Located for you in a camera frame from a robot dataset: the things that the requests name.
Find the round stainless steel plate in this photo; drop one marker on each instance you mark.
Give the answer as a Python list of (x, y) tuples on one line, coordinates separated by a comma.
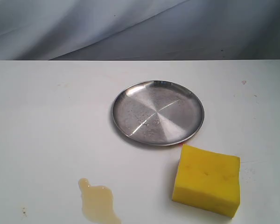
[(157, 113)]

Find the yellowish liquid spill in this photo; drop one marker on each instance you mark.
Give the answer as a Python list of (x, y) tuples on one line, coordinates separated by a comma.
[(97, 203)]

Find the grey-white backdrop cloth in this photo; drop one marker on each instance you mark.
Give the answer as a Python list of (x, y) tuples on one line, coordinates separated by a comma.
[(139, 29)]

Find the yellow sponge block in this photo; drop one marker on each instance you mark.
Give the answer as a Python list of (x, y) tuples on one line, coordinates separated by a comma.
[(208, 181)]

